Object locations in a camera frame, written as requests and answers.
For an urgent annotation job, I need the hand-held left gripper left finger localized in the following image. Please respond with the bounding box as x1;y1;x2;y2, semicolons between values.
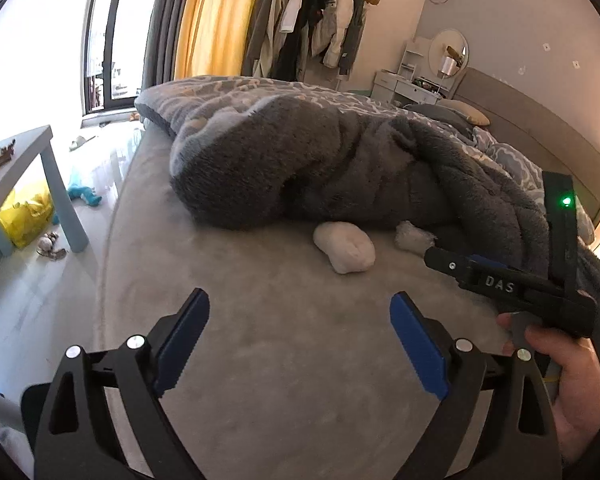
32;288;211;480

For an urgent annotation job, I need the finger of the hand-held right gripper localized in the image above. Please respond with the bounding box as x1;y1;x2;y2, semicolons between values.
424;246;568;311
467;254;551;281

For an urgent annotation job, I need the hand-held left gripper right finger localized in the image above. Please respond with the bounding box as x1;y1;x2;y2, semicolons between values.
390;291;563;480

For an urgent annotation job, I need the person's right forearm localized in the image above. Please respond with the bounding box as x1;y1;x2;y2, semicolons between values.
562;400;600;480

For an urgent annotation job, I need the person's right hand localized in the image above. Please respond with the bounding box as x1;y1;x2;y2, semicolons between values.
497;312;600;466

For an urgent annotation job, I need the white rolled cloth ball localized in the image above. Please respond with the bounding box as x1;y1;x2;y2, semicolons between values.
313;223;376;275

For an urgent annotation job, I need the grey bed mattress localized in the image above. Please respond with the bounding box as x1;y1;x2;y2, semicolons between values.
97;125;600;480

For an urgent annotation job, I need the grey upholstered headboard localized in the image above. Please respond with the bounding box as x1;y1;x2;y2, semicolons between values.
452;67;600;233

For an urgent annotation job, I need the beige pillow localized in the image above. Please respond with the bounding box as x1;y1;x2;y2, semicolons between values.
437;99;491;127

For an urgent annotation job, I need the small beige toy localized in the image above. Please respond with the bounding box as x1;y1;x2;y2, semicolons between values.
36;232;67;261

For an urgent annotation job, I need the grey fleece patterned blanket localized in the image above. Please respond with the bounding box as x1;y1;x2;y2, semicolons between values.
134;75;600;361

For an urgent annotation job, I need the blue plush toy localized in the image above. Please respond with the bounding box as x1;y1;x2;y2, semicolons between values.
67;167;103;207

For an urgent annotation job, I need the white dresser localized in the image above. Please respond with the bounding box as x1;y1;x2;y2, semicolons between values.
370;40;453;106

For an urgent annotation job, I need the yellow plastic bag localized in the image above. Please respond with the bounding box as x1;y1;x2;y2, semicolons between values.
0;187;56;250

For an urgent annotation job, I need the round mirror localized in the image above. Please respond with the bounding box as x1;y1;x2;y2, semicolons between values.
428;29;471;80

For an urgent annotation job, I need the light blue side table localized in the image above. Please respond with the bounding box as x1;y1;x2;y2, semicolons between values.
0;125;90;256

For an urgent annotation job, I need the row of hanging clothes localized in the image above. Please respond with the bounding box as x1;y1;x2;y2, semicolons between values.
242;0;381;83

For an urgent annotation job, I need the dark-framed window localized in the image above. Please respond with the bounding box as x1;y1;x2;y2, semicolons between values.
82;0;153;116

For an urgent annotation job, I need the grey curtain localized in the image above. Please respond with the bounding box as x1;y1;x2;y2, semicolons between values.
140;0;201;93

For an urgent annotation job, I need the yellow curtain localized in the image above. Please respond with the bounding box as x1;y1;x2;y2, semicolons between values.
172;0;268;81

